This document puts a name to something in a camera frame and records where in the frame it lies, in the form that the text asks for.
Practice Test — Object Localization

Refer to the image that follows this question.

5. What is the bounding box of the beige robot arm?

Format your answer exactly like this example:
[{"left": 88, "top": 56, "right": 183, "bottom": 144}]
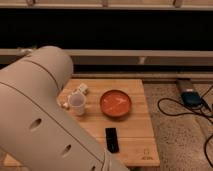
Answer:
[{"left": 0, "top": 46, "right": 129, "bottom": 171}]

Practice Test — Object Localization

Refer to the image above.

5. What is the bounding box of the white object behind cup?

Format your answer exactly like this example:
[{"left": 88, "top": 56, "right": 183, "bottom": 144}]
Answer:
[{"left": 74, "top": 83, "right": 88, "bottom": 95}]

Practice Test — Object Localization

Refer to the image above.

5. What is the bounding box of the white plastic cup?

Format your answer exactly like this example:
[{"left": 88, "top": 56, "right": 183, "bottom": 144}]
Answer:
[{"left": 68, "top": 92, "right": 86, "bottom": 116}]

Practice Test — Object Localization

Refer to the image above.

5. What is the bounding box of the black rectangular block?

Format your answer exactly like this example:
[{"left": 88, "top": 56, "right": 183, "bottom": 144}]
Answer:
[{"left": 105, "top": 128, "right": 119, "bottom": 153}]

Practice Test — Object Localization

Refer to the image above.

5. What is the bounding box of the blue power adapter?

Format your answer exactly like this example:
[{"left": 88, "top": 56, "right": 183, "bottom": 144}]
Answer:
[{"left": 176, "top": 79, "right": 202, "bottom": 107}]

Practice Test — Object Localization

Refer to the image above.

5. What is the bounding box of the metal frame rail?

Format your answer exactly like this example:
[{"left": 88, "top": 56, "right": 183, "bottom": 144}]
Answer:
[{"left": 0, "top": 47, "right": 213, "bottom": 66}]

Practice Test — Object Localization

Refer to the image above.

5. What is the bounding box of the black cable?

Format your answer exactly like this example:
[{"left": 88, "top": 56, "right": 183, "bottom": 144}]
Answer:
[{"left": 157, "top": 84, "right": 213, "bottom": 169}]

